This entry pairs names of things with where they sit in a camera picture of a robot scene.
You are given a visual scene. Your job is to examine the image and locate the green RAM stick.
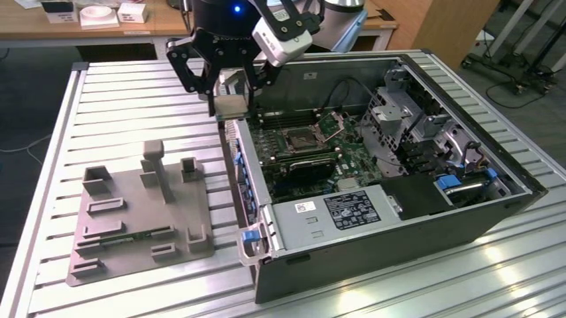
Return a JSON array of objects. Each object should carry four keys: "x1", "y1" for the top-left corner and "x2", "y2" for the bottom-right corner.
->
[{"x1": 98, "y1": 231, "x2": 153, "y2": 248}]

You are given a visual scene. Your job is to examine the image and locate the white box with black top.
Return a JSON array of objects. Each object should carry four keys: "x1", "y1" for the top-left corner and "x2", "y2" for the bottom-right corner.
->
[{"x1": 41, "y1": 1, "x2": 77, "y2": 25}]

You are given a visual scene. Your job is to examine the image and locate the grey parts rack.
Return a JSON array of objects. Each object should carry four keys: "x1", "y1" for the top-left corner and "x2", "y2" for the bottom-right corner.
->
[{"x1": 65, "y1": 138, "x2": 217, "y2": 286}]

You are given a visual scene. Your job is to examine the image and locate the silver metal drive cage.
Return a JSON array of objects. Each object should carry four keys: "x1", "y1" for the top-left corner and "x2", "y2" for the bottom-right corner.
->
[{"x1": 360, "y1": 68, "x2": 444, "y2": 176}]

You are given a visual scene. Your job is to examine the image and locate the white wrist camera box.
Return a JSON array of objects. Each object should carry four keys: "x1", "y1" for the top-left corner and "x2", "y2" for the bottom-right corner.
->
[{"x1": 249, "y1": 0, "x2": 313, "y2": 68}]

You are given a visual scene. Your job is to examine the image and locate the CPU socket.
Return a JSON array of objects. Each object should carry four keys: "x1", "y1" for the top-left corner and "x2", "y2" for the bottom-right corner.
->
[{"x1": 281, "y1": 127, "x2": 328, "y2": 154}]

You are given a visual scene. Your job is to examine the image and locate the black graphics card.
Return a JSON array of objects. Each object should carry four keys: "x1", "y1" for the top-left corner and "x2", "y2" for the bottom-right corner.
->
[{"x1": 265, "y1": 154, "x2": 337, "y2": 188}]

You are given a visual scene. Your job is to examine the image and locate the metal socket cover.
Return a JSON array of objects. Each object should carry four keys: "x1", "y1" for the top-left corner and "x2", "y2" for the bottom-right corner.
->
[{"x1": 314, "y1": 111, "x2": 349, "y2": 136}]

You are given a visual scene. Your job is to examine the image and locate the white round holder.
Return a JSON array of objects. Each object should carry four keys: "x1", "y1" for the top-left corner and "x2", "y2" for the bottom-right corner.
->
[{"x1": 78, "y1": 6, "x2": 121, "y2": 31}]

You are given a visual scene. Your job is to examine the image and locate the black looped wire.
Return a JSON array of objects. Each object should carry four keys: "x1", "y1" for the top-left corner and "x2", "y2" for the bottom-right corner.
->
[{"x1": 321, "y1": 78, "x2": 376, "y2": 110}]

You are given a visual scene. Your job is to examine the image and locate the silver CPU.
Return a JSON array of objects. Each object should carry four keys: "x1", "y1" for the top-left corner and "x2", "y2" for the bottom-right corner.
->
[{"x1": 213, "y1": 95, "x2": 249, "y2": 121}]

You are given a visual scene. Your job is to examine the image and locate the wooden cabinet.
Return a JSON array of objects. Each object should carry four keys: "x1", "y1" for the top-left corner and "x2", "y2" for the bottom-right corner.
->
[{"x1": 409, "y1": 0, "x2": 501, "y2": 58}]

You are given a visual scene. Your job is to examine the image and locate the wheeled equipment stand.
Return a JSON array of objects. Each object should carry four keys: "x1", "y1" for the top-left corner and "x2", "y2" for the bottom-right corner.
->
[{"x1": 459, "y1": 0, "x2": 566, "y2": 97}]

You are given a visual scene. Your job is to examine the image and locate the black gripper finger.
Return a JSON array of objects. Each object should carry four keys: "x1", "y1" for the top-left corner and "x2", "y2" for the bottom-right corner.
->
[
  {"x1": 240, "y1": 62, "x2": 280, "y2": 118},
  {"x1": 165, "y1": 31, "x2": 221, "y2": 117}
]

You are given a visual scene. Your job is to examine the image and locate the open black PC case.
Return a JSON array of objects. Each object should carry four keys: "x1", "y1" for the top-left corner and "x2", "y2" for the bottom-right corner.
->
[{"x1": 210, "y1": 49, "x2": 548, "y2": 304}]

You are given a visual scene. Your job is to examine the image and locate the blue disk carrier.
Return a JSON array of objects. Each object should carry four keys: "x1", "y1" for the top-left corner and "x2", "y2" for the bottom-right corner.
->
[{"x1": 433, "y1": 175, "x2": 463, "y2": 193}]

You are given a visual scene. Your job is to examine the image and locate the brown cardboard sheet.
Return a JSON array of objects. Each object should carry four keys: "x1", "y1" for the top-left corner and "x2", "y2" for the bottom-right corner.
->
[{"x1": 365, "y1": 0, "x2": 395, "y2": 21}]

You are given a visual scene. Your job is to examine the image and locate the grey power supply unit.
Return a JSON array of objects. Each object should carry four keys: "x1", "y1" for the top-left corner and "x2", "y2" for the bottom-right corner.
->
[{"x1": 268, "y1": 184, "x2": 401, "y2": 251}]

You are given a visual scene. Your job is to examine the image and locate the green motherboard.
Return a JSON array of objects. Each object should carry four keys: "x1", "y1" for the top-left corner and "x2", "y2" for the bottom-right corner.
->
[{"x1": 245, "y1": 109, "x2": 381, "y2": 205}]

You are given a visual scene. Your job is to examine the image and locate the black plastic shroud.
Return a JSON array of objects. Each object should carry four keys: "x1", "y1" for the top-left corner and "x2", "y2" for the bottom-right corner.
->
[{"x1": 379, "y1": 174, "x2": 457, "y2": 221}]

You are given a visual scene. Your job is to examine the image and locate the thick black wrist cable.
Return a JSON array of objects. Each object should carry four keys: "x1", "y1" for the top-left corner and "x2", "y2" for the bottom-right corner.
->
[{"x1": 302, "y1": 0, "x2": 328, "y2": 36}]

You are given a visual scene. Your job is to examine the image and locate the black RAM slot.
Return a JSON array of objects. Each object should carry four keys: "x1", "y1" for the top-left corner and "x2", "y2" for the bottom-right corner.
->
[
  {"x1": 258, "y1": 118, "x2": 318, "y2": 124},
  {"x1": 268, "y1": 155, "x2": 335, "y2": 165},
  {"x1": 260, "y1": 121, "x2": 320, "y2": 128},
  {"x1": 257, "y1": 115, "x2": 318, "y2": 121},
  {"x1": 265, "y1": 150, "x2": 333, "y2": 160}
]

